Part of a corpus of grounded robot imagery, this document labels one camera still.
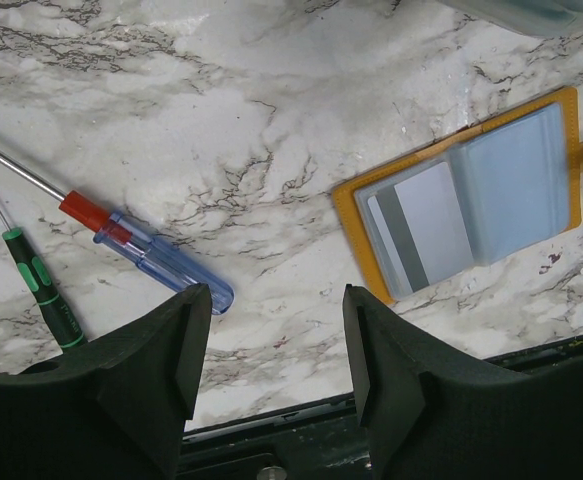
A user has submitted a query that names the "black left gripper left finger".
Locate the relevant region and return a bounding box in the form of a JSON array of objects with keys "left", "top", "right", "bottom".
[{"left": 0, "top": 285, "right": 212, "bottom": 479}]

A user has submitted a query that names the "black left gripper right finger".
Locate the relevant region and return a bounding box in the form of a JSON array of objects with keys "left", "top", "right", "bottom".
[{"left": 343, "top": 286, "right": 583, "bottom": 471}]

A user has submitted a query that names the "silver credit card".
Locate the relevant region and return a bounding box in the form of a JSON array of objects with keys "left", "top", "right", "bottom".
[{"left": 358, "top": 160, "right": 474, "bottom": 299}]

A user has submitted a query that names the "tan card holder wallet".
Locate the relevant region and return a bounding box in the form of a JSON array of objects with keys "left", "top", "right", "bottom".
[{"left": 332, "top": 86, "right": 583, "bottom": 303}]

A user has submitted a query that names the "black green screwdriver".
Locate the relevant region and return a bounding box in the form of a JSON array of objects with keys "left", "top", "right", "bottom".
[{"left": 0, "top": 208, "right": 88, "bottom": 351}]

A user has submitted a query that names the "blue red screwdriver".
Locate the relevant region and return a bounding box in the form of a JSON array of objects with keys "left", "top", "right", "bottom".
[{"left": 0, "top": 152, "right": 234, "bottom": 315}]

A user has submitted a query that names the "clear plastic storage box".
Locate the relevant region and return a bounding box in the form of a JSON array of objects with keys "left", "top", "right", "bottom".
[{"left": 442, "top": 0, "right": 583, "bottom": 38}]

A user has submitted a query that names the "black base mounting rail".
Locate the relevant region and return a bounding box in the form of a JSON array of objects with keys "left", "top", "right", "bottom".
[{"left": 175, "top": 334, "right": 583, "bottom": 480}]

